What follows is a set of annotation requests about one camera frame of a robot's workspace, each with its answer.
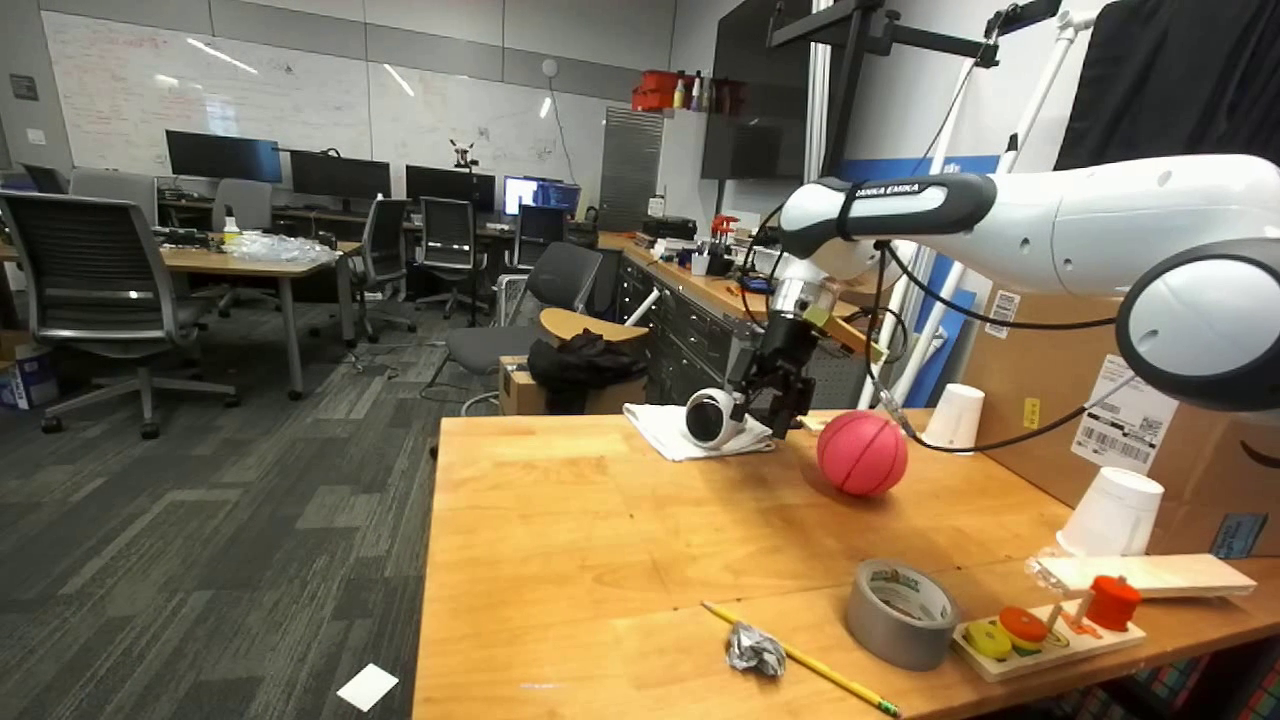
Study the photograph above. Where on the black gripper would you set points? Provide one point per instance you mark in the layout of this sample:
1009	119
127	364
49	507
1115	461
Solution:
789	358

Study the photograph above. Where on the pink ribbed ball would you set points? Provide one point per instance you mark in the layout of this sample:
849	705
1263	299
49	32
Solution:
860	453

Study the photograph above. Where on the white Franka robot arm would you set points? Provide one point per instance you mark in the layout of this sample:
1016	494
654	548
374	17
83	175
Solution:
1132	227

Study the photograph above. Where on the white paper sheet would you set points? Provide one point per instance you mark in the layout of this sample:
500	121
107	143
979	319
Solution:
371	686
659	428

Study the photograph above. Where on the long wooden workbench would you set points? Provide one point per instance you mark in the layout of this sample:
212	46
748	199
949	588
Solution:
682	287

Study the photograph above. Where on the small white paper cup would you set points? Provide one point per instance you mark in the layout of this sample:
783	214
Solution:
953	416

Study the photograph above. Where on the black bag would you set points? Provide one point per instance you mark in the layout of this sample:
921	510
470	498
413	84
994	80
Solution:
584	363

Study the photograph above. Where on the round wooden stool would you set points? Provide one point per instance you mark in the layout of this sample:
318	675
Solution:
584	326

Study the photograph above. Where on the crumpled silver foil piece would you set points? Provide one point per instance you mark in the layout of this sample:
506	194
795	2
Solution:
755	653

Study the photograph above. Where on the dark padded office chair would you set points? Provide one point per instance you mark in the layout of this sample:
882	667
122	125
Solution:
564	278

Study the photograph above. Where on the small brown cardboard box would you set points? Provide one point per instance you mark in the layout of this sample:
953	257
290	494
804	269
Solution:
519	386

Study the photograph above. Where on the yellow pencil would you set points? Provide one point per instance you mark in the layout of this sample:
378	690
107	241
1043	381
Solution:
825	675

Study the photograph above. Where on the brown cardboard shipping box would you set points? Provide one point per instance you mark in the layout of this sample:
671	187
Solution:
1043	425

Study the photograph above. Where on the grey metal cabinet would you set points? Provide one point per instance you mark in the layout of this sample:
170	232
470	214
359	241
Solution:
629	165

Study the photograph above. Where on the white slanted poles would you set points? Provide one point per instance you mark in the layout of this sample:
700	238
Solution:
949	121

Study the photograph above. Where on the red container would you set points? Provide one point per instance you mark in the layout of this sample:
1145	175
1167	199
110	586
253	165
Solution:
654	90

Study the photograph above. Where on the large white paper cup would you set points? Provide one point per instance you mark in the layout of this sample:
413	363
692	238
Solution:
1115	515

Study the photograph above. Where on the black office chair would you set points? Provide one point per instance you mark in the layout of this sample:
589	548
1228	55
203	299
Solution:
385	253
451	241

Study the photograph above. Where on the red toy cylinder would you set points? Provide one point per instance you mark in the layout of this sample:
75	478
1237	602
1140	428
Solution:
1115	604

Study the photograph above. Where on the long white flat block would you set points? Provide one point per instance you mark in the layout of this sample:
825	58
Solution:
1162	579

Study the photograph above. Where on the clear plastic bag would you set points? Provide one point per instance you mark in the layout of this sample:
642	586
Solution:
283	248

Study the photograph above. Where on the black hanging cloth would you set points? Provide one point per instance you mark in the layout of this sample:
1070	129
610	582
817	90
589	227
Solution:
1174	72

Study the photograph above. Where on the wooden office desk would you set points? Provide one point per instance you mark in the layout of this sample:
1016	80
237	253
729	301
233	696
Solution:
253	266

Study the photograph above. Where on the small plastic bottle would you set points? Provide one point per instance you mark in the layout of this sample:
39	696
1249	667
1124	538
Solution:
233	232

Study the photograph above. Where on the wide black computer monitor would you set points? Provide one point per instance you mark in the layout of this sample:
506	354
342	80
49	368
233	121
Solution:
227	156

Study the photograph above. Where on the grey mesh office chair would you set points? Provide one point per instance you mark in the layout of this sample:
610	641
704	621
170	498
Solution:
94	275

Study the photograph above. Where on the grey duct tape roll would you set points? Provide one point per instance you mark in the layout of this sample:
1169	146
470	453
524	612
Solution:
893	637

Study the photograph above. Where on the black camera stand pole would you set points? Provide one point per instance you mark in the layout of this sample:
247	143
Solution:
842	80

